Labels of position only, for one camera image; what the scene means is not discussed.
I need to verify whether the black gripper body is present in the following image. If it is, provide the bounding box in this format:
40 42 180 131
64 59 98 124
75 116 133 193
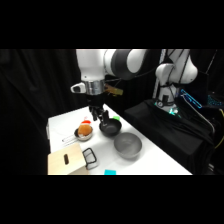
86 94 105 110

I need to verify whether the black and white clip frame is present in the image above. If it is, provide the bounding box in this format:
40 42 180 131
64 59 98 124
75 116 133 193
81 147 100 170

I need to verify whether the orange plush toy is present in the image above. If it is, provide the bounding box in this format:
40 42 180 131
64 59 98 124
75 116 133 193
77 116 94 137

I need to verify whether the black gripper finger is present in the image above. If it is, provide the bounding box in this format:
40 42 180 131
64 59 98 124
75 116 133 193
101 109 111 126
90 106 100 122

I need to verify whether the gold wrist camera bracket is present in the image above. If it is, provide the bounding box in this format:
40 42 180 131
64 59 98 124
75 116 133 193
104 83 124 98

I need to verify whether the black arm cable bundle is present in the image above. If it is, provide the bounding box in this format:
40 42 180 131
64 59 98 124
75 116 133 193
159 49 192 103

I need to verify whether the yellow cable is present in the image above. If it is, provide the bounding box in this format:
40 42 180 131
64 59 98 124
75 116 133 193
213 108 224 151

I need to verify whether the black bowl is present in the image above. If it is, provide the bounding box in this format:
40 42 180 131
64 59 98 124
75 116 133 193
98 120 122 138

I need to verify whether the black curtain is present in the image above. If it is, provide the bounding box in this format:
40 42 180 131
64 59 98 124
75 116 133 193
0 49 224 176

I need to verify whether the small silver pot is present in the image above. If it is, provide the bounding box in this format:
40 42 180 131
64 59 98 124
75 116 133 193
61 125 94 145

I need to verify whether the blue lit device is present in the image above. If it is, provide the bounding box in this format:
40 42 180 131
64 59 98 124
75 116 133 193
180 88 203 110

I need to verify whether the grey metal bowl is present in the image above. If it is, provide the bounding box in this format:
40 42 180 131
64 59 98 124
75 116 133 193
113 132 143 159

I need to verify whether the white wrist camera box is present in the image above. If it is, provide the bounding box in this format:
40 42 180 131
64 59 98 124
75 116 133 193
70 82 86 94

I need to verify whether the light wooden box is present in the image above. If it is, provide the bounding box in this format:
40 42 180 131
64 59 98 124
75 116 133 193
47 143 90 176

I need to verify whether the black draped robot stand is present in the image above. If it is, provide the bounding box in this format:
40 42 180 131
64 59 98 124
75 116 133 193
124 99 215 175

